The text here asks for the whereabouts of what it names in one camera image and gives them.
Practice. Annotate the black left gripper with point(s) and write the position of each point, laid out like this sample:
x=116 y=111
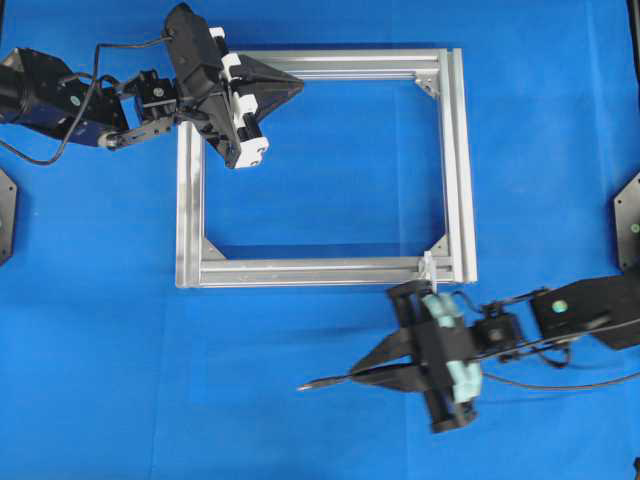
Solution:
x=251 y=90

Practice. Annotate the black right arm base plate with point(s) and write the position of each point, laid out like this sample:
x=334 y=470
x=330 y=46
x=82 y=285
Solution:
x=626 y=216

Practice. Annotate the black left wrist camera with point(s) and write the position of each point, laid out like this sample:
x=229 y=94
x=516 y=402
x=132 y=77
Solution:
x=193 y=52

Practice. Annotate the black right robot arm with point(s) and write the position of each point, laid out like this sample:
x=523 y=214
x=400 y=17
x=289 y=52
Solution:
x=605 y=308

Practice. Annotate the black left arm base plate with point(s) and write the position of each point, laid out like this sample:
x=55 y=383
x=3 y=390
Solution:
x=8 y=203

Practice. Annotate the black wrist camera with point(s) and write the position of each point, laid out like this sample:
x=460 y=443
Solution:
x=193 y=52
x=439 y=345

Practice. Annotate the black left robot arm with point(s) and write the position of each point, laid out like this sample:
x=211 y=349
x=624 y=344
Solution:
x=41 y=93

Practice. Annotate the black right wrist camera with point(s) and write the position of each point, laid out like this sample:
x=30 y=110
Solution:
x=439 y=345

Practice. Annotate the translucent white zip tie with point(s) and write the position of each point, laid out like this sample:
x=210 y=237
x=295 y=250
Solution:
x=427 y=270

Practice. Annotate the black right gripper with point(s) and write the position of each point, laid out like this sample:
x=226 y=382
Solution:
x=414 y=303

